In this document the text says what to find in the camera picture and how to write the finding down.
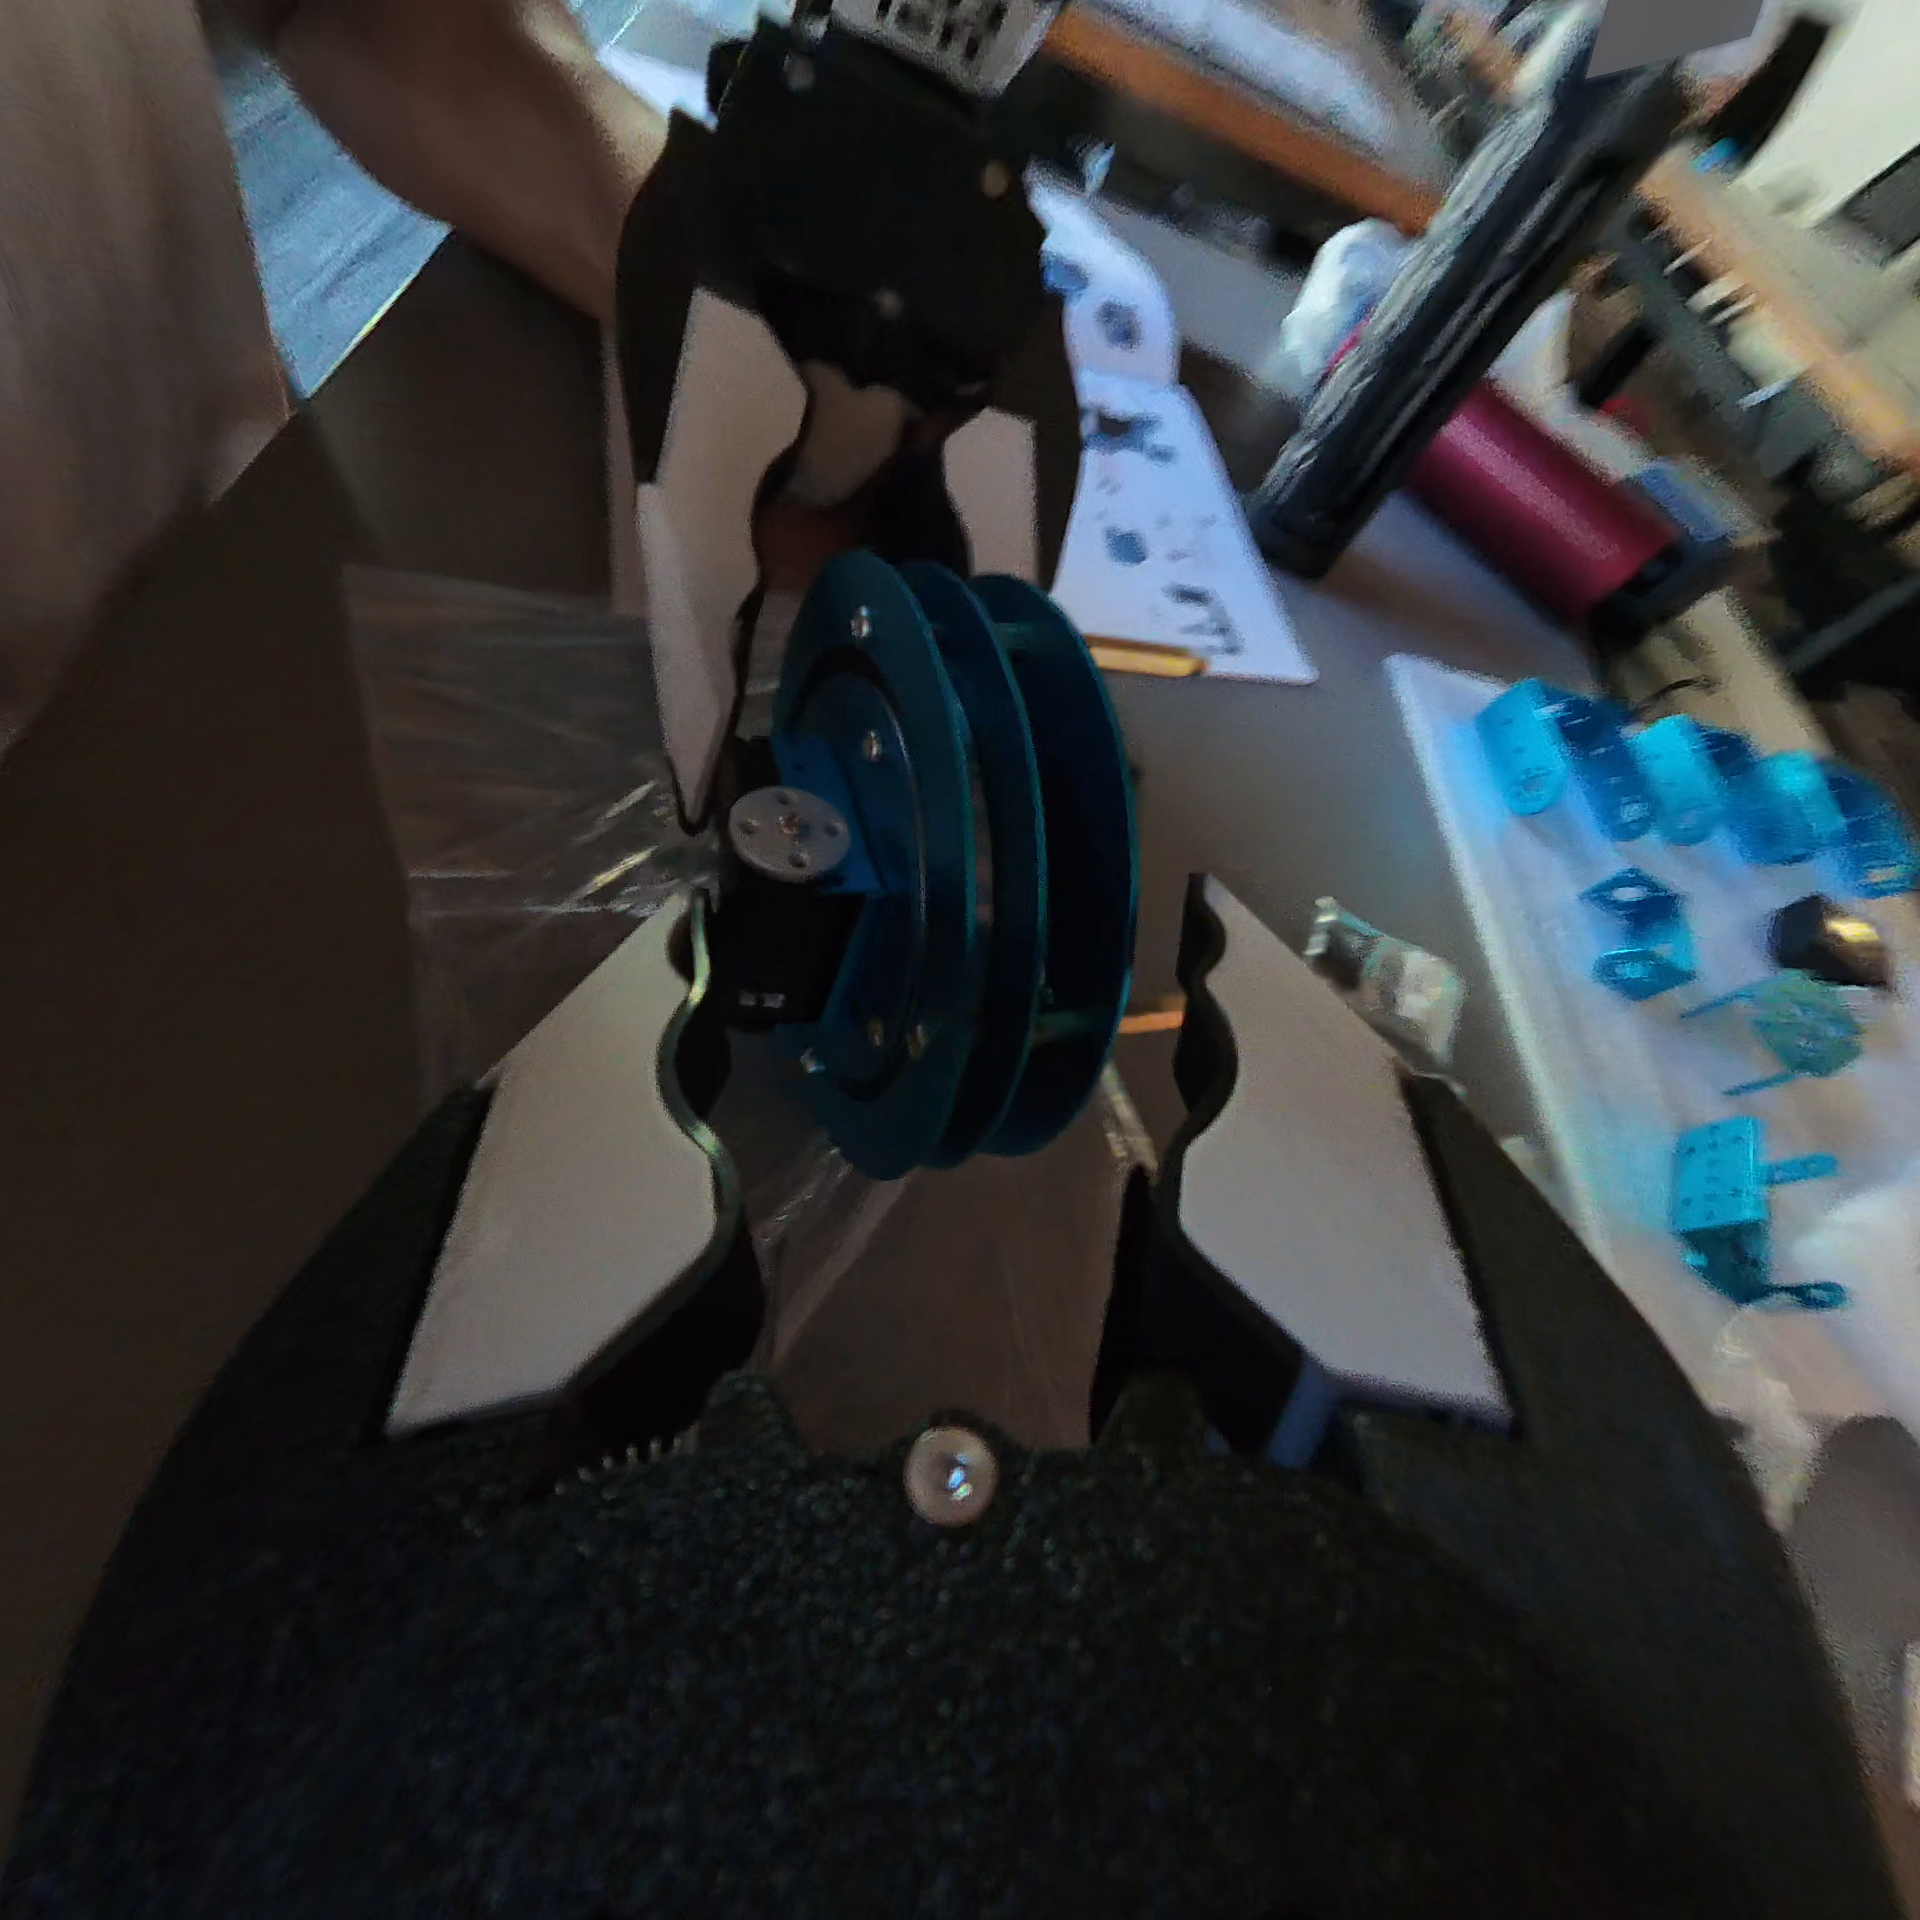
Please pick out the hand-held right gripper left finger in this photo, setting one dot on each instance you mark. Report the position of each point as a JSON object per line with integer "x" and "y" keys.
{"x": 571, "y": 1231}

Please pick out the red metal cylinder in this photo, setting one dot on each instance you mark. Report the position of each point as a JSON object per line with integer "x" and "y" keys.
{"x": 1547, "y": 503}

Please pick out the person's left forearm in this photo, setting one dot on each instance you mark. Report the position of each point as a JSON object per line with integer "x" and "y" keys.
{"x": 494, "y": 136}

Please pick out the small blue angled bracket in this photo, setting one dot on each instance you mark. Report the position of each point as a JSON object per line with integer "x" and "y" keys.
{"x": 1792, "y": 1026}
{"x": 1635, "y": 931}

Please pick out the black servo motor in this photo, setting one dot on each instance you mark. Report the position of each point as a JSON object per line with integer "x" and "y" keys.
{"x": 781, "y": 945}

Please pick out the grey desk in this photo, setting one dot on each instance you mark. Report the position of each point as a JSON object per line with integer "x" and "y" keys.
{"x": 1319, "y": 780}

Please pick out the black ribbed cylinder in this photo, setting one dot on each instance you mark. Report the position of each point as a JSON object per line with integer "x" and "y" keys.
{"x": 1424, "y": 345}

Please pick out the wood-edged table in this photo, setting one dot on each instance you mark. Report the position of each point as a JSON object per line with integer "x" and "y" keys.
{"x": 1244, "y": 120}

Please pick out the large clear plastic bag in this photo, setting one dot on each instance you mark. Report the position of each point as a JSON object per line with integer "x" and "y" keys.
{"x": 494, "y": 721}

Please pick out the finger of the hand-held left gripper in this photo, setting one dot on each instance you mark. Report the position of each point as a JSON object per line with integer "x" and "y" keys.
{"x": 1004, "y": 494}
{"x": 715, "y": 510}

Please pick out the white plastic bag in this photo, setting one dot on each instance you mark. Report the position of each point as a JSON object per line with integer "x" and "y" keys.
{"x": 1343, "y": 299}

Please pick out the white assembly booklet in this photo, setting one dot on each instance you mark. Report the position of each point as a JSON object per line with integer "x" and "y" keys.
{"x": 1184, "y": 586}

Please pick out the group of small screw bags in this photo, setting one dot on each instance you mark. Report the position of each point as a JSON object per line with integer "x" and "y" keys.
{"x": 1388, "y": 975}

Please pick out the person's left hand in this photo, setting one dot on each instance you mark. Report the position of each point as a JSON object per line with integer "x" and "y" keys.
{"x": 819, "y": 539}

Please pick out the blue round turntable base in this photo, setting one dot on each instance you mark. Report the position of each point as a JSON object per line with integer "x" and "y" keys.
{"x": 915, "y": 902}

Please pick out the white foam sheet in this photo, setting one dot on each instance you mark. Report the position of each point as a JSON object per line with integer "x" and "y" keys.
{"x": 1516, "y": 931}

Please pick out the blue perforated bracket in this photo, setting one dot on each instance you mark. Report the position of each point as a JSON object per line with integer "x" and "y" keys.
{"x": 1724, "y": 1200}

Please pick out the person's white shirt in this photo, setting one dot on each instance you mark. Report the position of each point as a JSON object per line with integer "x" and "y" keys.
{"x": 107, "y": 299}

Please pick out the small black block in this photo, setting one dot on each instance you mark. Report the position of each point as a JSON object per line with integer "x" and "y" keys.
{"x": 1829, "y": 942}

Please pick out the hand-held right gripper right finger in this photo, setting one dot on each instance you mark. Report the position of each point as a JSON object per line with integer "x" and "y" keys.
{"x": 1336, "y": 1200}

